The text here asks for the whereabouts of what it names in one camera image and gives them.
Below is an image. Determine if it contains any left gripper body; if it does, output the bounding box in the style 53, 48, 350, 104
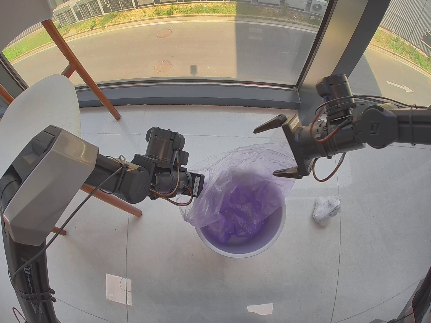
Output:
152, 168, 205, 199

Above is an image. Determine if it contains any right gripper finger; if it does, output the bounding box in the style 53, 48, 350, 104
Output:
273, 166, 300, 179
253, 114, 288, 134

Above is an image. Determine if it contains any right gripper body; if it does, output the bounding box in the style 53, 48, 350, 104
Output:
282, 114, 366, 180

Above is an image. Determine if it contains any purple plastic bag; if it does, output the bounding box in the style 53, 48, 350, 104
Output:
178, 141, 297, 245

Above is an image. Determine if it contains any white trash bin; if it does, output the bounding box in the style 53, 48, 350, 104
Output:
195, 201, 287, 259

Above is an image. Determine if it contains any crumpled white paper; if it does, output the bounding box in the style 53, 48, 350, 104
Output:
312, 195, 341, 227

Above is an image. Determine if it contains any window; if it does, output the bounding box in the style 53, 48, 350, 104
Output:
0, 0, 431, 108

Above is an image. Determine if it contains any white cushioned wooden chair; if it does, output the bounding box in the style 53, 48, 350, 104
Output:
0, 0, 143, 236

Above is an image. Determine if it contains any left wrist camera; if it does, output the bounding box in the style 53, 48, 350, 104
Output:
145, 127, 186, 171

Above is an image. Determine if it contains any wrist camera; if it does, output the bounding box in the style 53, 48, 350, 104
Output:
145, 127, 186, 171
316, 74, 357, 122

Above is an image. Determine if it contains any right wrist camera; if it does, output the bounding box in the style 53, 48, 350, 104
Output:
316, 74, 357, 122

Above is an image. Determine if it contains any black cable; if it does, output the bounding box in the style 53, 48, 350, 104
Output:
352, 95, 431, 109
8, 155, 128, 282

